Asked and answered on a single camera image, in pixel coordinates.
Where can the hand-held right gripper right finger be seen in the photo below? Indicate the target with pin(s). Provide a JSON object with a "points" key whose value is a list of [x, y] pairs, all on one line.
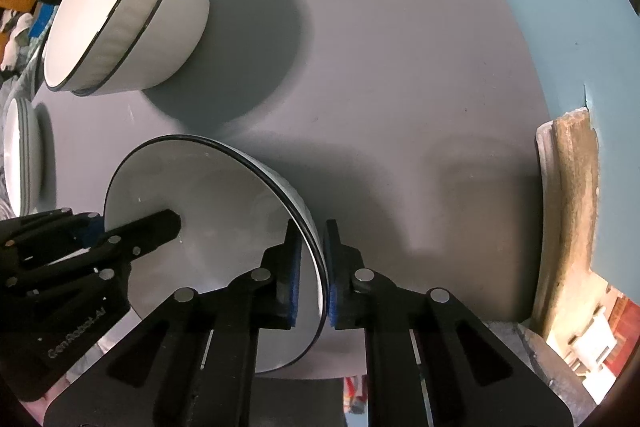
{"points": [[331, 277]]}

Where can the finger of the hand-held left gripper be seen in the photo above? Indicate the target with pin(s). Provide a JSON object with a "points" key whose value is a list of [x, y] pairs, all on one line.
{"points": [[60, 227], [150, 229]]}

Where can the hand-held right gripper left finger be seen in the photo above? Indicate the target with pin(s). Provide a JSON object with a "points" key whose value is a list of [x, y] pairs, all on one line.
{"points": [[295, 277]]}

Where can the large white plate black rim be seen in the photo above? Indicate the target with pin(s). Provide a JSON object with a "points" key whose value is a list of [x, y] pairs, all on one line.
{"points": [[12, 147], [35, 157]]}

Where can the red and white object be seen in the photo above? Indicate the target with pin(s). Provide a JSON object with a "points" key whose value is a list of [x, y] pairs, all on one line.
{"points": [[354, 394]]}

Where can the worn wooden post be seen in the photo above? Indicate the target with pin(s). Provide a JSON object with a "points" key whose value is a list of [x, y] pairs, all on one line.
{"points": [[570, 207]]}

